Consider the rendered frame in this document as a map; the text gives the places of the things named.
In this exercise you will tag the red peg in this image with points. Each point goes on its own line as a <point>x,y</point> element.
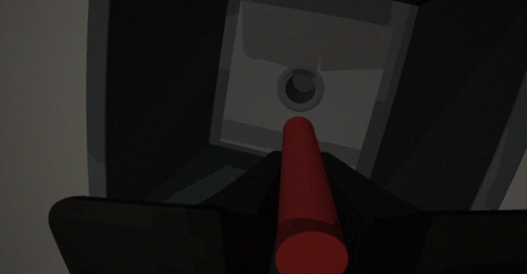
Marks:
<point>309,235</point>

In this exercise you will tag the dark grey open box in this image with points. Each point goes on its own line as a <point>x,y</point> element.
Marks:
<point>447,133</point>

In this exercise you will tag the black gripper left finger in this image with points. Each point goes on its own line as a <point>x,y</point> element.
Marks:
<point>232,232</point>

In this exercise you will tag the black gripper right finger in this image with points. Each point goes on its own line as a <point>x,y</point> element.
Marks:
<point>385,235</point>

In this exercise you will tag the grey plate with hole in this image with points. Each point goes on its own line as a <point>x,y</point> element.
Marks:
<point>345,59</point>

